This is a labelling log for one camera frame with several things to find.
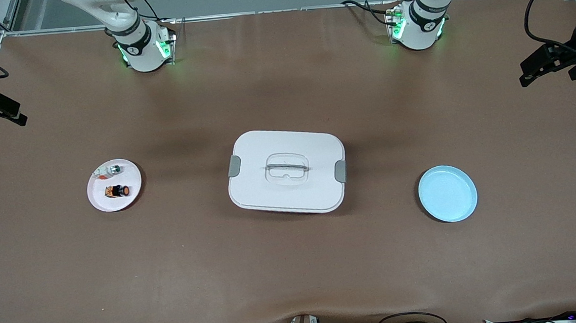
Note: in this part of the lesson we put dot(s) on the pink round plate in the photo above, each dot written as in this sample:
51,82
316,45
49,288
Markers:
116,204

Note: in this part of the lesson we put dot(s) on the brown table cover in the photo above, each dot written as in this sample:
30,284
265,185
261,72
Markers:
295,267

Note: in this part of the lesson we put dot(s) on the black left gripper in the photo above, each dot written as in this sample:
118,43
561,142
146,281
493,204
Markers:
571,54

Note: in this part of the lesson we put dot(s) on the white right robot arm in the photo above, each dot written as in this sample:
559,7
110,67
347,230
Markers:
138,45

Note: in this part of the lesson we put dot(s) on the white lidded storage box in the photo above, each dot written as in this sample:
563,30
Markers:
287,192

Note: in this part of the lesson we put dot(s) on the light blue round plate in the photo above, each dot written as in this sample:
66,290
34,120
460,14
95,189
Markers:
447,193

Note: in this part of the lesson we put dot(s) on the silver white switch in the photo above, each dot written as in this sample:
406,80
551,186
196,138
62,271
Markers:
114,169

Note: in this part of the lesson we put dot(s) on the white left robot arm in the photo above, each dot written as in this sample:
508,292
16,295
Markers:
423,23

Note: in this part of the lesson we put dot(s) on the orange black switch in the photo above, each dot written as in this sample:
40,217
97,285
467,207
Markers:
118,191

